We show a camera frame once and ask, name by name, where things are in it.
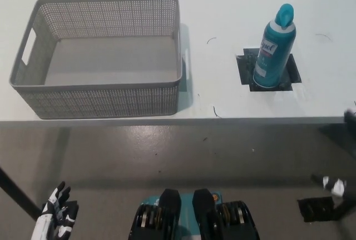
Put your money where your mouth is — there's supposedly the grey perforated plastic basket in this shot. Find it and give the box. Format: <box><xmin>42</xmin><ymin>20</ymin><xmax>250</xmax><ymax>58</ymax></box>
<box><xmin>9</xmin><ymin>0</ymin><xmax>191</xmax><ymax>120</ymax></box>

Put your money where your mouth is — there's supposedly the black tape patch on table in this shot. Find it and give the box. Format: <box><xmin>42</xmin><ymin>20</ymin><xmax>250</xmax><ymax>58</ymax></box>
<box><xmin>236</xmin><ymin>48</ymin><xmax>303</xmax><ymax>93</ymax></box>

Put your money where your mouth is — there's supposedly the teal air freshener spray can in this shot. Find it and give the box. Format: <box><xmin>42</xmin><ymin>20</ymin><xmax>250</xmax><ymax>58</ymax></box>
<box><xmin>252</xmin><ymin>3</ymin><xmax>297</xmax><ymax>88</ymax></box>

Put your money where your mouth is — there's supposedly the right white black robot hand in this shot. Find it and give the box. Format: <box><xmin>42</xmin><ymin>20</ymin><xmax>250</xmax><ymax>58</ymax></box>
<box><xmin>310</xmin><ymin>107</ymin><xmax>356</xmax><ymax>199</ymax></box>

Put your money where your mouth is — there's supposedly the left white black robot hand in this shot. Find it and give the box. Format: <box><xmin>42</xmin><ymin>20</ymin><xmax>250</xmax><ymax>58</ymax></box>
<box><xmin>30</xmin><ymin>181</ymin><xmax>80</xmax><ymax>240</ymax></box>

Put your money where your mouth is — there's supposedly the black metal table leg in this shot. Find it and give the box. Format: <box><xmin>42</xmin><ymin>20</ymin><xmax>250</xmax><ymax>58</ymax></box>
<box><xmin>0</xmin><ymin>164</ymin><xmax>41</xmax><ymax>221</ymax></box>

